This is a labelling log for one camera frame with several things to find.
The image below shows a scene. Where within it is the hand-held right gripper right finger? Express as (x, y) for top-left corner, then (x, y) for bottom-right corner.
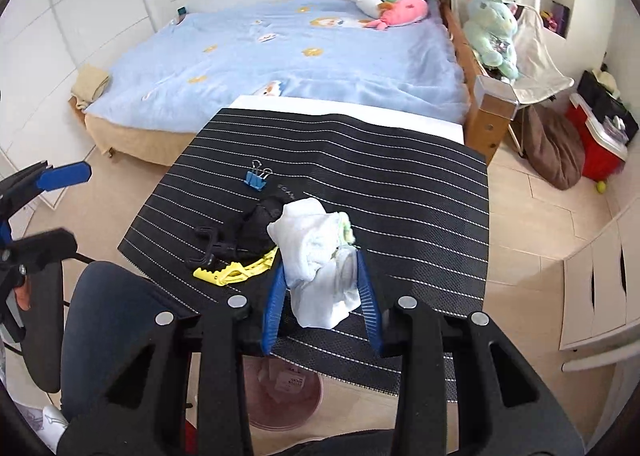
(354, 250), (585, 456)

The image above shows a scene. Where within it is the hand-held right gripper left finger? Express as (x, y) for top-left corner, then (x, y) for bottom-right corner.
(56, 261), (291, 456)

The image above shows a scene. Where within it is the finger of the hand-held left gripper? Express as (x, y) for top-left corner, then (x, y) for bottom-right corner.
(0, 228), (78, 277)
(0, 161), (93, 217)

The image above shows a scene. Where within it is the yellow plastic clip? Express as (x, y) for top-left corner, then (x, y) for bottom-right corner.
(192, 246), (279, 287)

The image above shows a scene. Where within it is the white tissue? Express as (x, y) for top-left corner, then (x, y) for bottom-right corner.
(266, 197), (363, 329)

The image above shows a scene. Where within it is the pink waste bin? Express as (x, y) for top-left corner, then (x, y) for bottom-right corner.
(242, 355), (326, 432)

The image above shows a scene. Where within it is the black office chair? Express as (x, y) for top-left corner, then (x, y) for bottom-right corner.
(22, 246), (96, 394)

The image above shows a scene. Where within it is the wooden bed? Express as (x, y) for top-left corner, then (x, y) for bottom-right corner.
(67, 0), (518, 167)

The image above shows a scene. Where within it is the beige folded towel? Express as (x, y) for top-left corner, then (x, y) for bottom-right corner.
(70, 64), (111, 109)

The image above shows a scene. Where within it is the blue binder clip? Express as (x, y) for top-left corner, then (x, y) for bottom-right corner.
(244, 159), (273, 193)

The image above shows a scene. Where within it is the black striped woven mat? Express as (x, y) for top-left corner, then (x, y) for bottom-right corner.
(117, 108), (491, 404)

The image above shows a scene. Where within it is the white printed cloth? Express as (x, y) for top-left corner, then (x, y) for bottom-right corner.
(15, 403), (68, 452)

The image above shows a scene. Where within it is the white wardrobe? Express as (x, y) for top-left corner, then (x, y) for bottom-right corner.
(0, 0), (156, 209)

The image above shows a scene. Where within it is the light blue printed blanket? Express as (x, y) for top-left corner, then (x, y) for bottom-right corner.
(82, 0), (471, 134)

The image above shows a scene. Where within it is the white cabinet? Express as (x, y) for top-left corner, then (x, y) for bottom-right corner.
(559, 216), (640, 372)

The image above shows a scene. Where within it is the brown cushion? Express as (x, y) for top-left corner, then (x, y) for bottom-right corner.
(522, 106), (587, 191)

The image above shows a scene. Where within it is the clear bed corner guard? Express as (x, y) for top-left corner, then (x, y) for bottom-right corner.
(472, 75), (518, 122)

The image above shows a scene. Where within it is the red cooler box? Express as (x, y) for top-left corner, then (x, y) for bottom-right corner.
(565, 93), (628, 182)

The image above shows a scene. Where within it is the white folding chair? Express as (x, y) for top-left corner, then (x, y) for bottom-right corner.
(452, 0), (576, 157)

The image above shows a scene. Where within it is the pink plush toy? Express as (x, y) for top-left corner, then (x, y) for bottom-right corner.
(367, 0), (430, 32)

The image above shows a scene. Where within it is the mint green unicorn plush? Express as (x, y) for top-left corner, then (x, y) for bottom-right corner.
(462, 0), (521, 79)

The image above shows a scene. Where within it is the white rabbit plush toy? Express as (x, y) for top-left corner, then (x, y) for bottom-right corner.
(346, 0), (386, 17)

